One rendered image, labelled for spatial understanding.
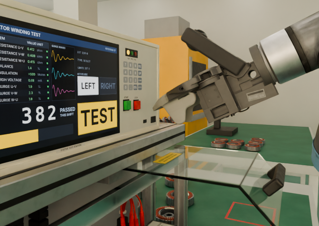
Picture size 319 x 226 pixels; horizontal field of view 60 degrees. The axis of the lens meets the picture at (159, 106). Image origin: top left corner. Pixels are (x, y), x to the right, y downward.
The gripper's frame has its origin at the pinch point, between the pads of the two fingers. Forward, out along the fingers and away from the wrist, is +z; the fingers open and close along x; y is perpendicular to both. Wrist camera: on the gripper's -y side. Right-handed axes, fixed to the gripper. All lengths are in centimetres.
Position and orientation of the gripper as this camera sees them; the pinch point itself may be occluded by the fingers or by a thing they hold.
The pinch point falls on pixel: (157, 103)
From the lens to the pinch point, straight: 52.1
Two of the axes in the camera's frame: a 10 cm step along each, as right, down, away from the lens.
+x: 4.4, -0.6, 9.0
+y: 3.8, 9.2, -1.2
